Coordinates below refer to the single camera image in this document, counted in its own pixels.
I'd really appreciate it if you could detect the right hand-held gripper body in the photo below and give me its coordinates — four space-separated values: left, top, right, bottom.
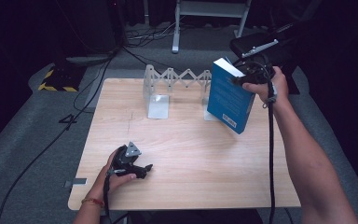
231 38 280 87

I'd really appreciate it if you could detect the bundle of floor cables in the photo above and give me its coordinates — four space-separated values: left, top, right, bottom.
126 21 176 49

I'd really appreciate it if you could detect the orange bracelet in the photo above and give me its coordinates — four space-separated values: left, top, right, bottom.
80 197 106 209

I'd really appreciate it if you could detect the long black floor cable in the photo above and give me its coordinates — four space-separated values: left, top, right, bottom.
0 46 157 224

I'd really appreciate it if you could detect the yellow black striped base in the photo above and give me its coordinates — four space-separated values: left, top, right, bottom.
37 66 87 93

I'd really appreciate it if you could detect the expandable metal book rack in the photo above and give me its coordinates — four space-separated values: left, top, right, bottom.
142 63 219 122

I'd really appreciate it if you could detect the blue book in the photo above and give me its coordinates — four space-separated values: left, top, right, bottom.
206 57 256 135

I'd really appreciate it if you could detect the person's right hand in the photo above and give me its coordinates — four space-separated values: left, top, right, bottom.
241 65 291 105

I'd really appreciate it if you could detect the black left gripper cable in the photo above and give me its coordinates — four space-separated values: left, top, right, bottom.
103 169 127 224

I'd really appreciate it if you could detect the grey tape strip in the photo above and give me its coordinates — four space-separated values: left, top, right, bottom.
63 177 89 189

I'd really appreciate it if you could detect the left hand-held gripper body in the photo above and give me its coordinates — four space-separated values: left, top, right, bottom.
111 141 145 178

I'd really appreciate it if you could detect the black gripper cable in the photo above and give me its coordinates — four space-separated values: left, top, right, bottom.
103 169 127 224
261 79 278 224

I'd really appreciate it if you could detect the white metal table frame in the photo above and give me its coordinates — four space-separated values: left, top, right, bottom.
171 0 253 55

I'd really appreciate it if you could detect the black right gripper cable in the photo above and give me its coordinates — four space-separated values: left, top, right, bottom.
261 79 278 224

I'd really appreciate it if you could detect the person's left hand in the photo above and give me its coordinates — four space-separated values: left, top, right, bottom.
93 147 137 200

